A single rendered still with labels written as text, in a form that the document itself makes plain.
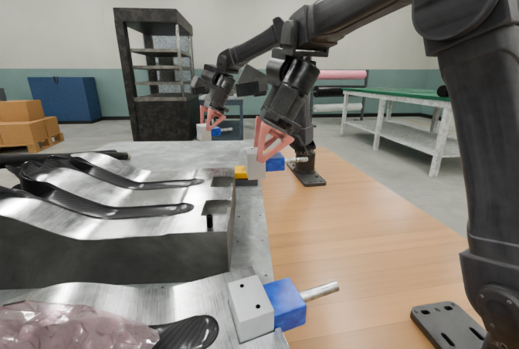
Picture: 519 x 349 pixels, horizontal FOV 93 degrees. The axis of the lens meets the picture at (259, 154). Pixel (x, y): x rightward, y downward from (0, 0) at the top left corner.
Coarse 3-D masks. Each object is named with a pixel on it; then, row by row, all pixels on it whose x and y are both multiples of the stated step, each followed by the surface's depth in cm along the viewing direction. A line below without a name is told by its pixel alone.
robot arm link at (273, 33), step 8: (280, 24) 67; (264, 32) 73; (272, 32) 71; (280, 32) 68; (248, 40) 77; (256, 40) 75; (264, 40) 73; (272, 40) 72; (232, 48) 79; (240, 48) 78; (248, 48) 77; (256, 48) 76; (264, 48) 74; (272, 48) 75; (232, 56) 80; (240, 56) 79; (248, 56) 78; (256, 56) 79; (232, 64) 80; (240, 64) 83
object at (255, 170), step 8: (248, 152) 49; (256, 152) 49; (264, 152) 48; (248, 160) 48; (272, 160) 49; (280, 160) 49; (288, 160) 51; (296, 160) 51; (304, 160) 52; (248, 168) 48; (256, 168) 48; (264, 168) 49; (272, 168) 49; (280, 168) 49; (248, 176) 49; (256, 176) 49; (264, 176) 49
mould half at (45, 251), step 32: (96, 160) 54; (96, 192) 45; (128, 192) 48; (160, 192) 48; (192, 192) 47; (224, 192) 47; (0, 224) 33; (32, 224) 33; (64, 224) 36; (96, 224) 38; (128, 224) 38; (160, 224) 37; (192, 224) 37; (224, 224) 37; (0, 256) 35; (32, 256) 35; (64, 256) 35; (96, 256) 35; (128, 256) 36; (160, 256) 36; (192, 256) 36; (224, 256) 37; (0, 288) 36; (32, 288) 36
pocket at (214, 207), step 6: (204, 204) 43; (210, 204) 44; (216, 204) 44; (222, 204) 44; (228, 204) 44; (204, 210) 43; (210, 210) 45; (216, 210) 45; (222, 210) 45; (228, 210) 44
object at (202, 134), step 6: (198, 126) 86; (204, 126) 86; (210, 126) 86; (216, 126) 92; (198, 132) 87; (204, 132) 86; (210, 132) 87; (216, 132) 89; (198, 138) 89; (204, 138) 86; (210, 138) 88
